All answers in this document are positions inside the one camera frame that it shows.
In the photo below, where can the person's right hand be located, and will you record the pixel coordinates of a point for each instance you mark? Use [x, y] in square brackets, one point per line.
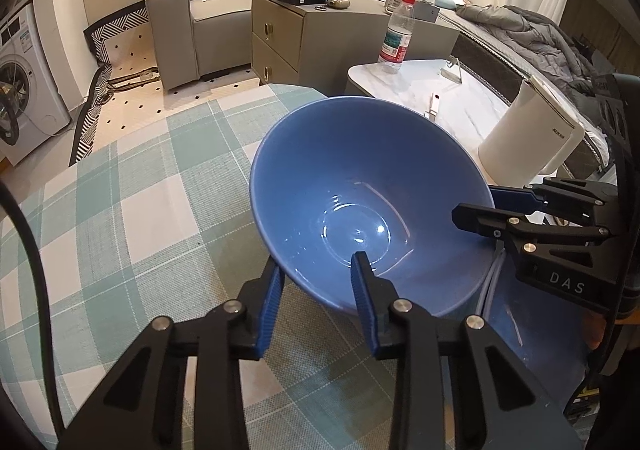
[596, 330]

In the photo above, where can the white side table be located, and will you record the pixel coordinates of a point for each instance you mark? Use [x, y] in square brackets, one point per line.
[400, 85]

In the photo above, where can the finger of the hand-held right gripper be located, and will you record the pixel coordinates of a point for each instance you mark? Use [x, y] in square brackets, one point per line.
[475, 217]
[510, 197]

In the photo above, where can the grey sofa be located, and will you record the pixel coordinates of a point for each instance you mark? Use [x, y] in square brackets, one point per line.
[200, 5]

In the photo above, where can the checked tablecloth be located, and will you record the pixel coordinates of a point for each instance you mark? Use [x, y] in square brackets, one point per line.
[125, 230]

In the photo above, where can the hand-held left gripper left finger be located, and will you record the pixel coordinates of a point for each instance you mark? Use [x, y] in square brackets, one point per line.
[267, 310]

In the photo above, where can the white electric kettle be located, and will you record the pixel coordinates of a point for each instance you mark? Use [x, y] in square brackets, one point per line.
[530, 135]

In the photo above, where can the grey nightstand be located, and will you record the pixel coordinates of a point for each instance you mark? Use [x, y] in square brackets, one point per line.
[310, 40]

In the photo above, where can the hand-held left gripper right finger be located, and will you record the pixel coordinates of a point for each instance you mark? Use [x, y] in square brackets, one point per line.
[362, 305]

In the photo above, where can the plastic water bottle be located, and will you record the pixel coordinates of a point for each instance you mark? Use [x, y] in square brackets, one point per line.
[397, 40]

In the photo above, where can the small white stick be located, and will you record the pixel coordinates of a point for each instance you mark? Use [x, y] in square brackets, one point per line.
[432, 107]

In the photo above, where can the patterned floor mat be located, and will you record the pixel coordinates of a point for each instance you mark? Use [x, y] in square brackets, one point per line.
[140, 110]

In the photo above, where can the grey down jacket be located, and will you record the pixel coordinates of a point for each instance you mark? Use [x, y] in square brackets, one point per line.
[535, 40]

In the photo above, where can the grey flat box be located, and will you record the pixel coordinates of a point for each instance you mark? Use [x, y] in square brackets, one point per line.
[415, 7]

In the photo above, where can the white washing machine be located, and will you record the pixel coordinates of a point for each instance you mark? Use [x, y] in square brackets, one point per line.
[30, 95]

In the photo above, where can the clear phone stand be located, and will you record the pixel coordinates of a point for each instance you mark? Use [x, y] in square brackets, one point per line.
[452, 70]

